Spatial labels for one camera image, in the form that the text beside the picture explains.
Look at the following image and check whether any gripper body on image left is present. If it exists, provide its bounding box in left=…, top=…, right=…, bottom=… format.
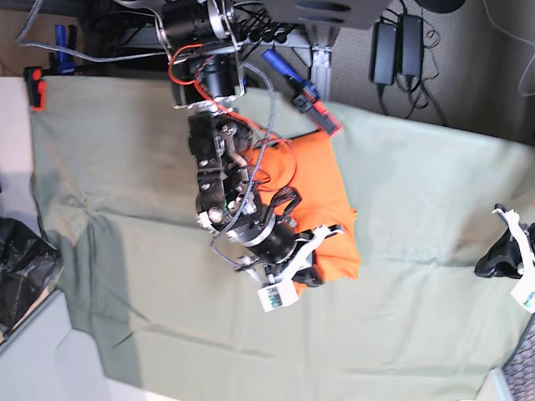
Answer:
left=229, top=216, right=344, bottom=283

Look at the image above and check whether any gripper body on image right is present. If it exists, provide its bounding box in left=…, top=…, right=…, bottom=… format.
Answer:
left=492, top=204, right=534, bottom=275

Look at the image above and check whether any orange T-shirt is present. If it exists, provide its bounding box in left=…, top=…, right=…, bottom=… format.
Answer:
left=255, top=131, right=360, bottom=282

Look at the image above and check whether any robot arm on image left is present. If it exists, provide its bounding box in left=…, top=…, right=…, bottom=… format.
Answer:
left=157, top=1, right=360, bottom=294

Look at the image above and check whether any green table cloth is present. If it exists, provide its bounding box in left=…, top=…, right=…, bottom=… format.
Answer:
left=31, top=77, right=534, bottom=400

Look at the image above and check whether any blue clamp on table centre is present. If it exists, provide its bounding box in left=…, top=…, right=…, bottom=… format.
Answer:
left=262, top=49, right=341, bottom=135

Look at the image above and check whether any black power adapter pair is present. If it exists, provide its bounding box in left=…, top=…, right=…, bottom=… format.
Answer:
left=369, top=13, right=424, bottom=86

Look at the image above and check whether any black plastic bag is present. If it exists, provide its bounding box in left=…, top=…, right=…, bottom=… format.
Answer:
left=1, top=218, right=59, bottom=338

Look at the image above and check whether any blue clamp at table corner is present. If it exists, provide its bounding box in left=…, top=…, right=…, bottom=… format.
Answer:
left=23, top=23, right=79, bottom=112

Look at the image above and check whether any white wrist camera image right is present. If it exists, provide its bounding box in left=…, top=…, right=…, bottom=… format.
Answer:
left=510, top=277, right=534, bottom=314

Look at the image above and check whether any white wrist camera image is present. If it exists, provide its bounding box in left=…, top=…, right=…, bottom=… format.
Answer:
left=257, top=281, right=299, bottom=312
left=510, top=277, right=534, bottom=314

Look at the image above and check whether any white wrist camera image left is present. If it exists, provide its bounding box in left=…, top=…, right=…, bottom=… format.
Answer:
left=257, top=281, right=299, bottom=312

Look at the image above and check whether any aluminium frame post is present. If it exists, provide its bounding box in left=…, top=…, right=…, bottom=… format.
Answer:
left=293, top=23, right=340, bottom=101

